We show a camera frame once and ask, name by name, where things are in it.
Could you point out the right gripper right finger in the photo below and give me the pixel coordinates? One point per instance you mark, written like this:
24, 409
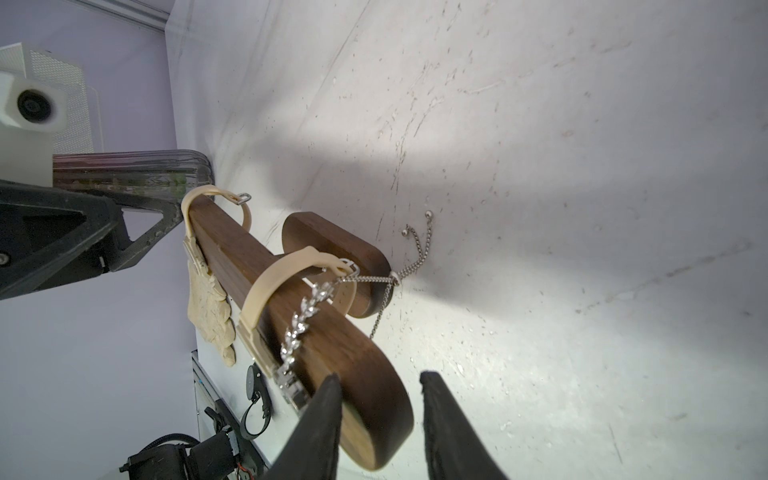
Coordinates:
452, 448

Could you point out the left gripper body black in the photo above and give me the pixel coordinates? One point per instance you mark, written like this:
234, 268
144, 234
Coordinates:
51, 237

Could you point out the purple glass vase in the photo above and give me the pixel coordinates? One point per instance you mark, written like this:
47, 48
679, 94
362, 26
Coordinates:
164, 174

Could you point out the black wrist watch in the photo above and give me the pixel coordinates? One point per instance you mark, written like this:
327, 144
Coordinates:
258, 394

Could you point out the lower white mesh shelf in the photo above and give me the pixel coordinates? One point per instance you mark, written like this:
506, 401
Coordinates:
75, 102

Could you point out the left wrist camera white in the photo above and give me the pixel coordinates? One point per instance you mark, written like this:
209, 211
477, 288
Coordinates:
27, 125

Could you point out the cream strap wrist watch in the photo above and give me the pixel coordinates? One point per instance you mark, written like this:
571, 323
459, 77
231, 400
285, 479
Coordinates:
279, 304

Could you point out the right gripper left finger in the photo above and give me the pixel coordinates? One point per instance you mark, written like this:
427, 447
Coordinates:
312, 451

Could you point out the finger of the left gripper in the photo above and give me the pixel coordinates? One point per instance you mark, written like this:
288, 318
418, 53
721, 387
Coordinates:
125, 252

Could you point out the wooden watch stand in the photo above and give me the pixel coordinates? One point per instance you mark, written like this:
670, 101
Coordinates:
377, 415

